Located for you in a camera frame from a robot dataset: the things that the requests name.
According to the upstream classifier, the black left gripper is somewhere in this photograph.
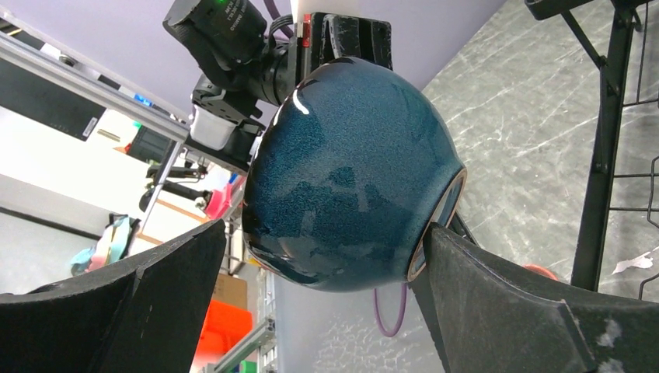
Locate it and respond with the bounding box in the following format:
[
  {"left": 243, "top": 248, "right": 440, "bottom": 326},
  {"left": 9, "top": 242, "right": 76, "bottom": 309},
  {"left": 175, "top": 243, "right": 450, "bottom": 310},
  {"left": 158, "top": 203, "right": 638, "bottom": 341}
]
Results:
[{"left": 285, "top": 12, "right": 393, "bottom": 103}]

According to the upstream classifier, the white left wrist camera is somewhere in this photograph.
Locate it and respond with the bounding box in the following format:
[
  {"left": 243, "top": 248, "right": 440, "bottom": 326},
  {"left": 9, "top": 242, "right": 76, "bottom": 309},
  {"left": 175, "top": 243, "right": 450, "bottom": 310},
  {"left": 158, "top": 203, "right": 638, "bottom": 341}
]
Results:
[{"left": 186, "top": 75, "right": 265, "bottom": 176}]

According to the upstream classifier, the aluminium frame rail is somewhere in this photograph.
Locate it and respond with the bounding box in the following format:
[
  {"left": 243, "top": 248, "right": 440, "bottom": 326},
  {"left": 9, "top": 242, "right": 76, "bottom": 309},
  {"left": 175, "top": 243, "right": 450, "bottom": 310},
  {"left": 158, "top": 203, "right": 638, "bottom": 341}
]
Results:
[{"left": 1, "top": 8, "right": 189, "bottom": 143}]

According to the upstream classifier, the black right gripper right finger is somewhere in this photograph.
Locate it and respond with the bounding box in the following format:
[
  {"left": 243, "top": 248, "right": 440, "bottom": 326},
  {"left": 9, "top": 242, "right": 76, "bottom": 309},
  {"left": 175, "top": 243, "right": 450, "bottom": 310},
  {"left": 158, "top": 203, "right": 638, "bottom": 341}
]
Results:
[{"left": 423, "top": 224, "right": 658, "bottom": 372}]

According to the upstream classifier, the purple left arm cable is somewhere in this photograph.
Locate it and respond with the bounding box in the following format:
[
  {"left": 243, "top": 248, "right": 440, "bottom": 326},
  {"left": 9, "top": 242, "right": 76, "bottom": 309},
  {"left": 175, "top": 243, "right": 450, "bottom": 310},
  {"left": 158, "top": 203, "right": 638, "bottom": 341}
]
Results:
[{"left": 373, "top": 283, "right": 409, "bottom": 339}]

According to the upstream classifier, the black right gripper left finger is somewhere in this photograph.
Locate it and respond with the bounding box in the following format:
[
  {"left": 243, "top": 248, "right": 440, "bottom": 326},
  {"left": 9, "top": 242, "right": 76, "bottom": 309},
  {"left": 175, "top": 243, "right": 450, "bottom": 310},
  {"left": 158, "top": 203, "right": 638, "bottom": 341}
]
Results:
[{"left": 1, "top": 220, "right": 226, "bottom": 372}]

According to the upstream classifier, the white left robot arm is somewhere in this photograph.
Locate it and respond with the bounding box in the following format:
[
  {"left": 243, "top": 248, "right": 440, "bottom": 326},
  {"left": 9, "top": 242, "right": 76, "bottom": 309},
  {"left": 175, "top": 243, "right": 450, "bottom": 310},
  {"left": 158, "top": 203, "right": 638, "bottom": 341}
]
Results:
[{"left": 162, "top": 1, "right": 392, "bottom": 106}]

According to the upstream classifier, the black wire dish rack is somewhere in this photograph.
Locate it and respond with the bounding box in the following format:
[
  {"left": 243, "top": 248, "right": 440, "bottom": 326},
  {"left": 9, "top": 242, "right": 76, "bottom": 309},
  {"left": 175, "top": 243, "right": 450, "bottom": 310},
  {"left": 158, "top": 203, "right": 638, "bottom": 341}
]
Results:
[{"left": 525, "top": 1, "right": 658, "bottom": 291}]

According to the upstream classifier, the small pink mug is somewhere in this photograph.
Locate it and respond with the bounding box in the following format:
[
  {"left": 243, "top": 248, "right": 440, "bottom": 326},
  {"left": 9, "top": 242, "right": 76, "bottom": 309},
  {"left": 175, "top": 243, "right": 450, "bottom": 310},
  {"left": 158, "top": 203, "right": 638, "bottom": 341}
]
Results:
[{"left": 523, "top": 264, "right": 558, "bottom": 281}]

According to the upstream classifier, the dark blue tan bowl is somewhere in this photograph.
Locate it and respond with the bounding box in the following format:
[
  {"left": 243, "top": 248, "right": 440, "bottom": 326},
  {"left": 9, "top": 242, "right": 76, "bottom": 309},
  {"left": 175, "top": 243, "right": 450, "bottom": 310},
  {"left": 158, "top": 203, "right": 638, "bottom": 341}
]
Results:
[{"left": 242, "top": 57, "right": 467, "bottom": 292}]

